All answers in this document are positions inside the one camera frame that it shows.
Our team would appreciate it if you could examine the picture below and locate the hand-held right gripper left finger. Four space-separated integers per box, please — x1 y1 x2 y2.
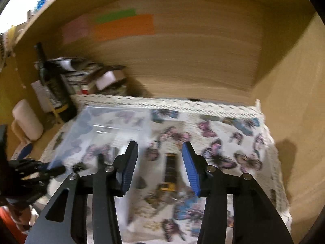
24 141 139 244

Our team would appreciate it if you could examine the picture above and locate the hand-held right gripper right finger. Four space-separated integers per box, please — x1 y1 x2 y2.
182 142 294 244

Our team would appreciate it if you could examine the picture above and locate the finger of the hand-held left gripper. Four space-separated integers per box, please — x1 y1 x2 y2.
16 144 34 162
38 165 67 181

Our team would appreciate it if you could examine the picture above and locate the yellow black folding knife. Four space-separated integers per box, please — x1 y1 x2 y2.
159 153 183 201

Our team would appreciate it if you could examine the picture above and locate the clear plastic storage container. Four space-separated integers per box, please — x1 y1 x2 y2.
47 105 153 232

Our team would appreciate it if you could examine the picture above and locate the white cylinder roll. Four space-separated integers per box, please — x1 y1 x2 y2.
12 99 44 141

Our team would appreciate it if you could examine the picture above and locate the orange red fabric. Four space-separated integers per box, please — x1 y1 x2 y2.
0 205 31 244

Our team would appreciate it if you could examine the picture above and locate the butterfly printed lace cloth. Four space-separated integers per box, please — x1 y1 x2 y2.
41 94 292 244

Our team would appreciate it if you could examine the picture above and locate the white paper note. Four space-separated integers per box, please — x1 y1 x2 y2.
32 80 51 113

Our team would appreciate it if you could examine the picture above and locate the dark wine bottle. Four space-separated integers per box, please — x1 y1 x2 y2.
34 43 77 123

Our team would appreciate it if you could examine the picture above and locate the cardboard box with white label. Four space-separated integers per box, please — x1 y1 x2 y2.
95 70 127 91

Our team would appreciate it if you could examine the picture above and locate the stack of books and magazines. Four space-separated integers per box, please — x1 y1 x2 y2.
47 57 127 96

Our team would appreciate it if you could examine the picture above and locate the patterned ribbon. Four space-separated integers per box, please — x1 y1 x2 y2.
0 34 8 64

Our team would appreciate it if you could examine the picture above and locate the pink sticky note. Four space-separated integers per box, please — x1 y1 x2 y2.
62 15 89 44

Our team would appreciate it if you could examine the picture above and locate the orange sticky note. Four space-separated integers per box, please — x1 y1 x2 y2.
92 14 155 42

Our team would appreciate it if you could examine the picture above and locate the green sticky note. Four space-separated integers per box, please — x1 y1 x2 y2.
95 8 138 23

